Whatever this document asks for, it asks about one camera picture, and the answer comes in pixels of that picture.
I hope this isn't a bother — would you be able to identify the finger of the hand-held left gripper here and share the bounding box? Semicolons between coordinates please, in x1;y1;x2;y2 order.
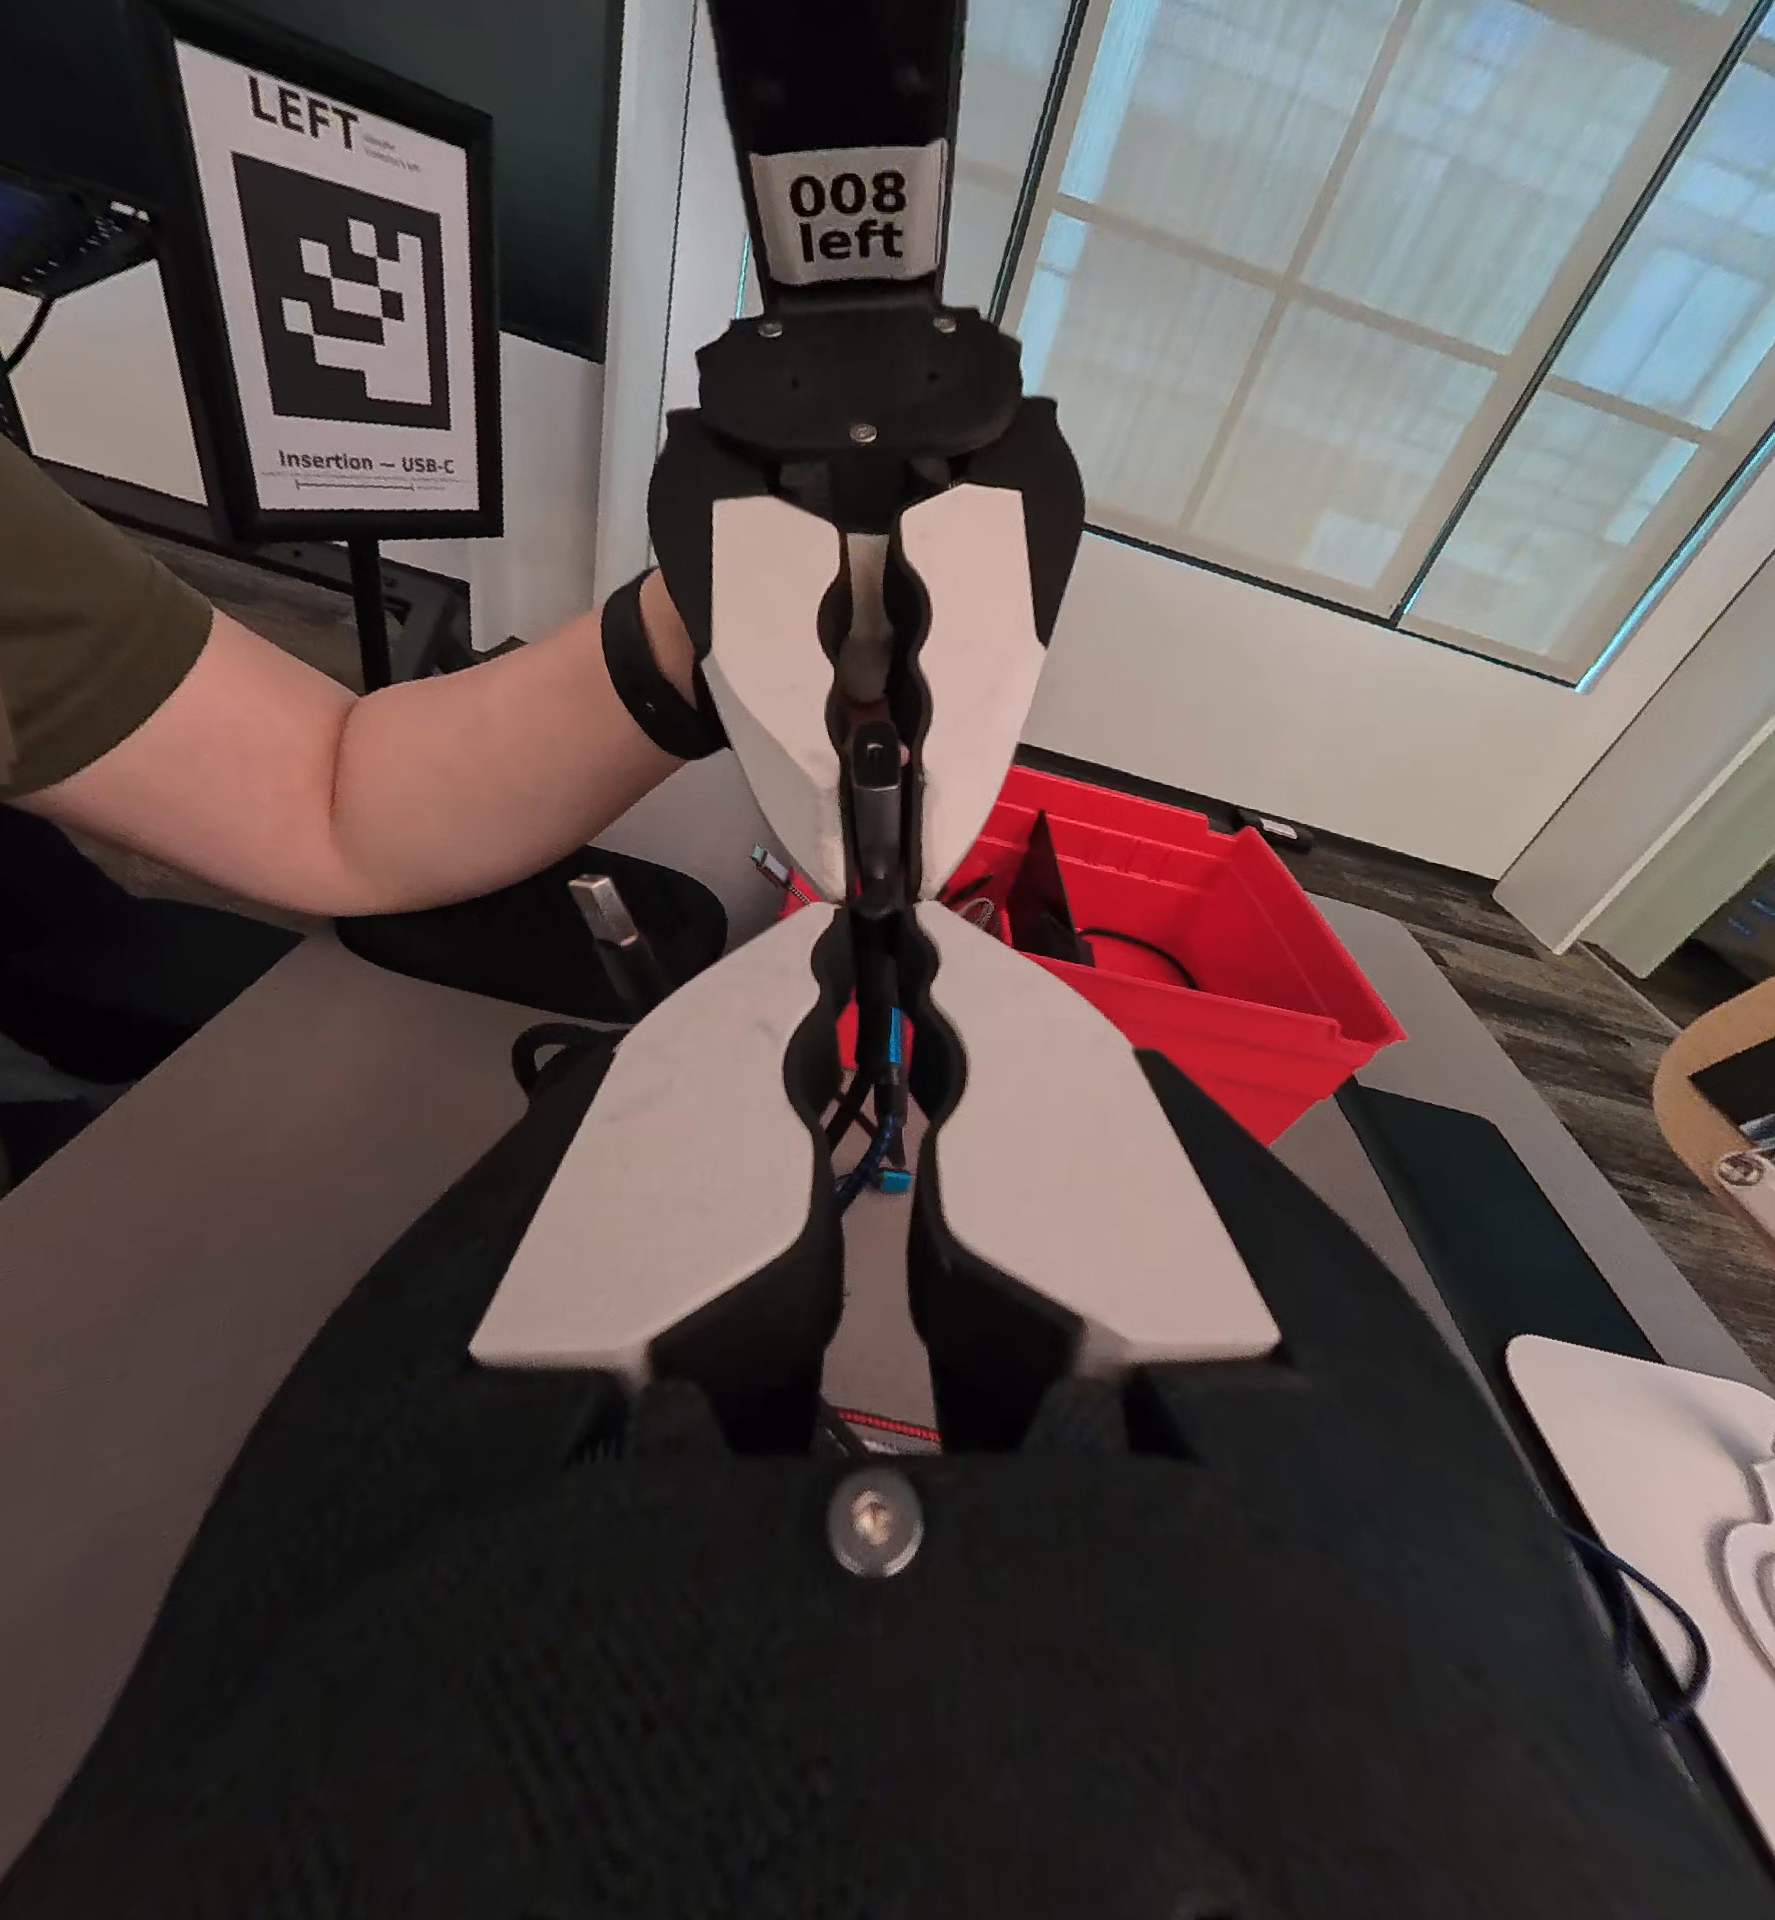
701;495;851;901
888;481;1046;906

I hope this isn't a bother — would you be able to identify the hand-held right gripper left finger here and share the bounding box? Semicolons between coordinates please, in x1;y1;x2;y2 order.
466;904;847;1374

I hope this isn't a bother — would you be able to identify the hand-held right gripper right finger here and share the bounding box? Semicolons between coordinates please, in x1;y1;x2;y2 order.
909;904;1281;1370

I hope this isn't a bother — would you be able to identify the grey usb hub with cable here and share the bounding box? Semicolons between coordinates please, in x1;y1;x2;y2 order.
842;717;915;910

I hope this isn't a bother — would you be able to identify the blue braided cable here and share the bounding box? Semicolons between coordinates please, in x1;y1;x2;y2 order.
834;1006;922;1202

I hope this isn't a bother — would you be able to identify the red plastic bin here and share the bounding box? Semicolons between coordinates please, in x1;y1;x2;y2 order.
834;764;1407;1145

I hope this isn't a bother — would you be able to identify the person's left forearm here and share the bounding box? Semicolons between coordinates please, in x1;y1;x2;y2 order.
8;584;701;919

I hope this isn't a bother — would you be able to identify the black wristband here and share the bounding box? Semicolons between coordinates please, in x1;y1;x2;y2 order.
598;570;730;759

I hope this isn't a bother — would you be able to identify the black bin divider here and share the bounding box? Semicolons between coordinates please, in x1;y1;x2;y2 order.
1006;809;1097;968

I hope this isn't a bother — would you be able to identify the black sign stand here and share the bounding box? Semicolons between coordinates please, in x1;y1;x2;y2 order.
340;532;477;691

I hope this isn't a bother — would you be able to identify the dark rectangular desk mat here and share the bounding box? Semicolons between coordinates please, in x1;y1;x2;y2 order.
1333;1083;1661;1368

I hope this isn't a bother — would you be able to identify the framed marker sign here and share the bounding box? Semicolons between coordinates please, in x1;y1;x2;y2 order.
137;0;505;546

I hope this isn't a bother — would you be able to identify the large paned window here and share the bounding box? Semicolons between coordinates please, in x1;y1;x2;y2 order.
960;0;1775;691

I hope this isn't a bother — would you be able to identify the instruction board on white stand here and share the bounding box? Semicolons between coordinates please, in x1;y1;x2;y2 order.
1505;987;1775;1920

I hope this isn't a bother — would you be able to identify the black coiled cable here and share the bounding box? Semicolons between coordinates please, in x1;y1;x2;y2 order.
1079;926;1203;992

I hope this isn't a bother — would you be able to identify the thin dark blue cable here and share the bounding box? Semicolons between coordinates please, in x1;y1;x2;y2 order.
1569;1529;1714;1741

